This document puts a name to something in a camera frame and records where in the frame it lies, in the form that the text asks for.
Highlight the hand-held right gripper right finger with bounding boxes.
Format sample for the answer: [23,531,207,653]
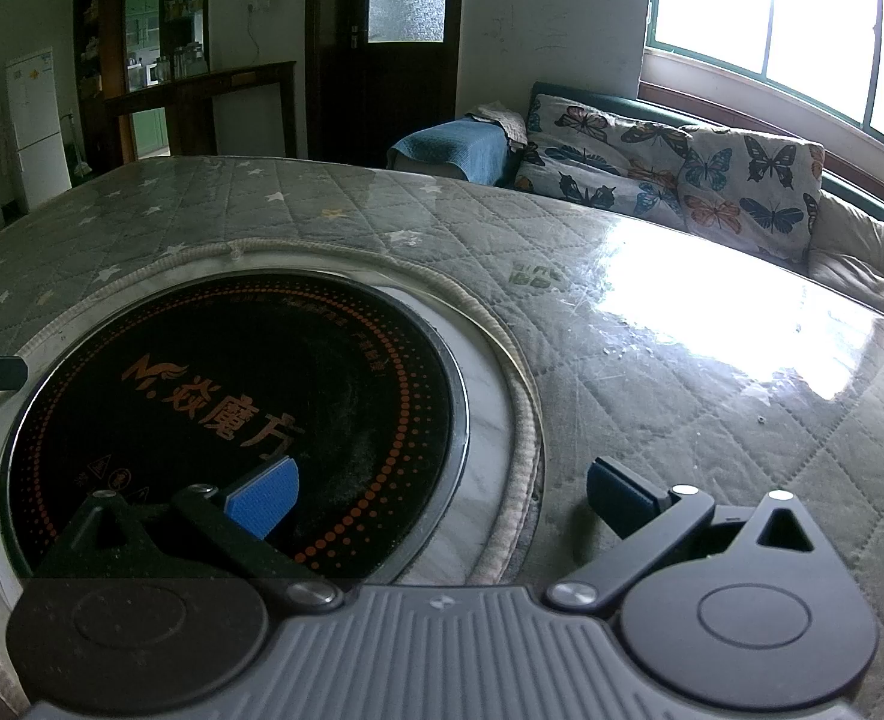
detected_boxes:
[545,456,848,612]

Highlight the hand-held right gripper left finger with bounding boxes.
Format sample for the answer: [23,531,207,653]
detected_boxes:
[32,456,344,612]

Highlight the grey quilted star table cover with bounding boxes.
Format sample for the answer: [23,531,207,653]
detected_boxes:
[0,156,884,720]

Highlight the round black induction cooktop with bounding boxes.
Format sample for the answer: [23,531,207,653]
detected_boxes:
[0,270,465,593]

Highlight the broom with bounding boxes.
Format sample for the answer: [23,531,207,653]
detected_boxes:
[62,112,90,181]

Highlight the white refrigerator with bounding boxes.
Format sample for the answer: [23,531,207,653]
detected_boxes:
[5,49,74,212]

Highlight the dark wooden shelf cabinet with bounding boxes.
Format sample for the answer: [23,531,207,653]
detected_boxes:
[73,0,210,166]

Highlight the beige cushion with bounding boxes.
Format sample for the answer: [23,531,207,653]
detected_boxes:
[808,191,884,327]

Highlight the dark wooden console table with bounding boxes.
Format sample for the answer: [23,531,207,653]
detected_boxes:
[104,61,298,164]

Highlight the blue towel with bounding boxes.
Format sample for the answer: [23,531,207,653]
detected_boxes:
[388,120,510,185]

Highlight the beige folded cloth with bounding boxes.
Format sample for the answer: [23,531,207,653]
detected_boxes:
[466,99,529,147]

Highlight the teal sofa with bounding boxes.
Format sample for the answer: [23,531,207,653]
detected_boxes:
[388,81,884,331]

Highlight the dark door with frosted glass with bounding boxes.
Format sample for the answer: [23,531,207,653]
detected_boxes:
[307,0,465,166]

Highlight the green framed window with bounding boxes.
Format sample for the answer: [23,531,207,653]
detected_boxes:
[640,0,884,158]

